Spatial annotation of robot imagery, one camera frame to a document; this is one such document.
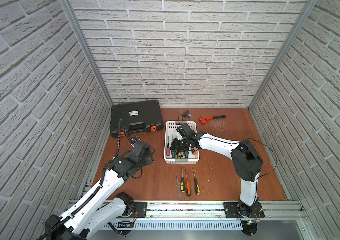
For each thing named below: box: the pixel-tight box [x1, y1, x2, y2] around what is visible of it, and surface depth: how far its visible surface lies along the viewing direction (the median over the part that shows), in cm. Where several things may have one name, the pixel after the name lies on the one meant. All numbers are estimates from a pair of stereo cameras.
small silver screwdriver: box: [176, 176, 181, 197], surface depth 81 cm
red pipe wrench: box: [199, 115, 227, 125], surface depth 113 cm
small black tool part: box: [182, 110, 192, 119], surface depth 116 cm
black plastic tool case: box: [110, 99, 164, 138], surface depth 108 cm
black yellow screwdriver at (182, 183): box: [180, 165, 185, 193], surface depth 81 cm
